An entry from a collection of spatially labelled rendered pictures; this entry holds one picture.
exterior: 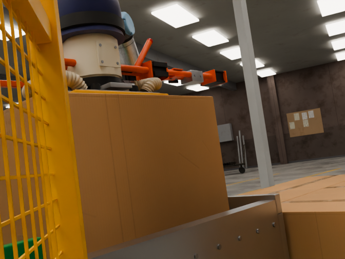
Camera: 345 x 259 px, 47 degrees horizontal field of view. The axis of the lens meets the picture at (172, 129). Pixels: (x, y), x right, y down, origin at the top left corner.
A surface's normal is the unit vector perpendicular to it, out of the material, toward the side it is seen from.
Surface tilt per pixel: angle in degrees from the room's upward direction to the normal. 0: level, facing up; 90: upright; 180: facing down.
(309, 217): 90
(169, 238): 90
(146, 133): 90
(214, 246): 90
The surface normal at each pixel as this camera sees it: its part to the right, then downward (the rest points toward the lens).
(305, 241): -0.70, 0.04
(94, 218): 0.69, -0.15
